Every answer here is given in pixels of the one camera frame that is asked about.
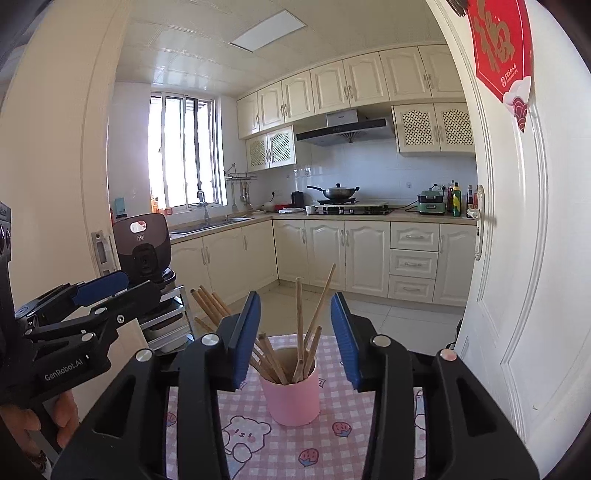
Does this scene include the gas stove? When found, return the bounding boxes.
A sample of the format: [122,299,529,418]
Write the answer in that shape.
[316,199,395,216]

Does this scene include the wide lattice door cabinet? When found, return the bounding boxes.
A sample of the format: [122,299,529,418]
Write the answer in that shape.
[392,102,476,155]

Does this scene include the cream cabinet drawer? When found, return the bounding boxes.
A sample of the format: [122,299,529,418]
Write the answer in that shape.
[389,249,439,279]
[388,274,437,303]
[390,222,440,252]

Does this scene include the wok with lid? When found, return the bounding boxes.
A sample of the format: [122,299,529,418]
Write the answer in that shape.
[307,183,361,200]

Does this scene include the white door handle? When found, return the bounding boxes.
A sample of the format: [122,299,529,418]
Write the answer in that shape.
[474,185,485,261]

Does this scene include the steel kitchen sink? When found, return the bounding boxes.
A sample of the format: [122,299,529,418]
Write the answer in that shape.
[170,216,254,234]

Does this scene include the range hood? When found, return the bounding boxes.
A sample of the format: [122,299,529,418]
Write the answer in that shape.
[295,109,395,147]

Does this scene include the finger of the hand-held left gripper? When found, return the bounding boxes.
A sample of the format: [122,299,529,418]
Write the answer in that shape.
[15,270,131,325]
[22,281,161,345]

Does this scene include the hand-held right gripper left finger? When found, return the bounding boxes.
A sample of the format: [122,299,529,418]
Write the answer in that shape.
[51,291,262,480]

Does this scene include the kitchen window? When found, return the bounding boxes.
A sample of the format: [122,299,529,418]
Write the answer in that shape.
[148,92,227,210]

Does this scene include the metal door strike plate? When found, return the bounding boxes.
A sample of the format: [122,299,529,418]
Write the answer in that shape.
[91,230,116,278]

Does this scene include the person's left hand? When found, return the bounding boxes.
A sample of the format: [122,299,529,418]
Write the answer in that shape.
[0,390,80,463]

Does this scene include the cream upper wall cabinets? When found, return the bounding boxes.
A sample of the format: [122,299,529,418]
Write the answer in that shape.
[236,44,467,140]

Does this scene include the white door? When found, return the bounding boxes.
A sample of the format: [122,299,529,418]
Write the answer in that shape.
[425,0,591,480]

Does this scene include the bundle of wooden chopsticks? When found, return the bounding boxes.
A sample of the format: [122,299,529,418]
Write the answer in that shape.
[190,284,324,385]

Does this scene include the brown kitchen appliance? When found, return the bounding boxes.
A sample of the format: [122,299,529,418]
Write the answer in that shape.
[112,213,177,289]

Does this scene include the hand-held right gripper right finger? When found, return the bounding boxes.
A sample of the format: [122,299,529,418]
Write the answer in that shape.
[331,292,540,480]

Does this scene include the pink checked tablecloth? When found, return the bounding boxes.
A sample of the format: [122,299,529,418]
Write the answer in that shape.
[165,335,428,480]

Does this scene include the small lattice door cabinet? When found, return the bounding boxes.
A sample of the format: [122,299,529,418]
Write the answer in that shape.
[245,126,297,172]

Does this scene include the wall utensil rail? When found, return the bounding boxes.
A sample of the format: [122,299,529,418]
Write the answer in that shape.
[224,164,258,181]

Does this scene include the pink cup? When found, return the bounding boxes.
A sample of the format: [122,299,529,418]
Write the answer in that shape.
[259,347,321,428]

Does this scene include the ceiling light panel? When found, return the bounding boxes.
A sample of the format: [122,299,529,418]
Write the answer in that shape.
[229,9,306,51]

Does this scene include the green countertop appliance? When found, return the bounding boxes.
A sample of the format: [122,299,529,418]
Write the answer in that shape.
[417,189,446,215]

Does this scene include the red wall poster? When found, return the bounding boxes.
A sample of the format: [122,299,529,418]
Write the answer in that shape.
[466,0,534,134]

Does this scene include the cream base cabinets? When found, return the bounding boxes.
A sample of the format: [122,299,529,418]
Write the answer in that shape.
[168,217,478,308]

